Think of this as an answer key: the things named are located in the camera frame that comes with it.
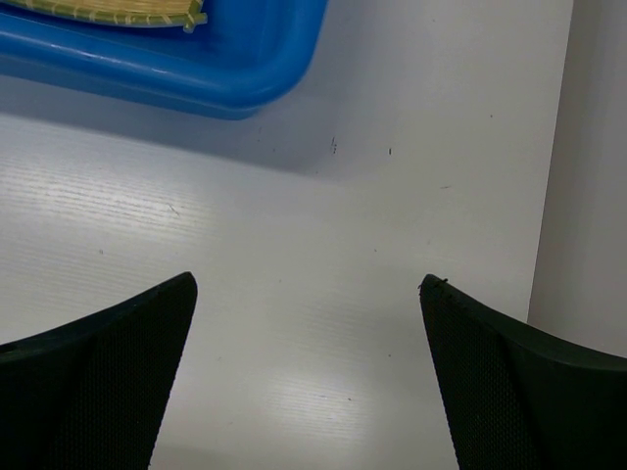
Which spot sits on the bamboo placemat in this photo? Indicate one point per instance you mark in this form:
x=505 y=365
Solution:
x=186 y=14

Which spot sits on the blue plastic bin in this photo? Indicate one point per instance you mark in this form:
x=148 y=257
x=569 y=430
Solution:
x=247 y=55

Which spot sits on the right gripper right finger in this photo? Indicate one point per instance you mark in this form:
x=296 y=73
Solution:
x=516 y=397

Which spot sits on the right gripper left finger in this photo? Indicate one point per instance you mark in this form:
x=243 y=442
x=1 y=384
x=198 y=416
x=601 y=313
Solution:
x=92 y=394

